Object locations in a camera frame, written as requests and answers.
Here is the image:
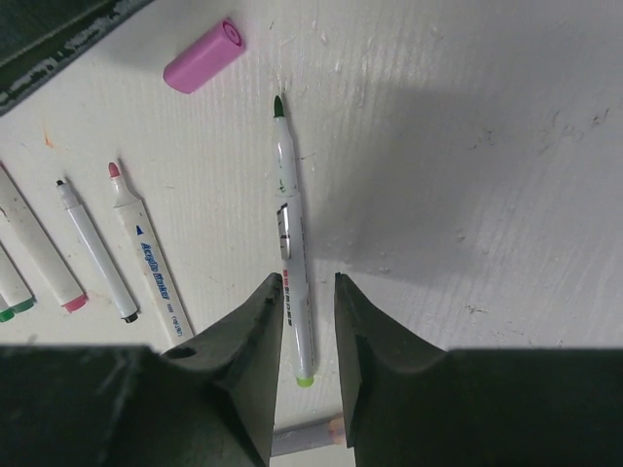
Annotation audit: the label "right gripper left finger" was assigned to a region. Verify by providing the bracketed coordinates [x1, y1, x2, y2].
[1, 273, 283, 466]

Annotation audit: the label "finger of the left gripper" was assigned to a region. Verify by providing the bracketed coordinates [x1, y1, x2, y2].
[1, 0, 151, 115]

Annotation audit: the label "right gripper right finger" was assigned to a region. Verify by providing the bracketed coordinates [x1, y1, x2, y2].
[334, 273, 622, 466]

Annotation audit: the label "grey barrel marker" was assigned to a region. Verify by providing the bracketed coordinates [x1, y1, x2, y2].
[271, 413, 346, 457]

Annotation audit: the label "magenta cap marker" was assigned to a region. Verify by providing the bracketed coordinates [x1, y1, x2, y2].
[108, 162, 195, 346]

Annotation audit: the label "pink cap marker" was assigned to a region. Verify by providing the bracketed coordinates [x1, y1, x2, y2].
[1, 165, 89, 313]

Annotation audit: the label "magenta pen cap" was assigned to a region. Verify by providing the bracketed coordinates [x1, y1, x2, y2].
[163, 18, 246, 94]

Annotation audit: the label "brown cap marker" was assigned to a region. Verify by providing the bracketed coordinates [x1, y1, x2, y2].
[0, 297, 15, 323]

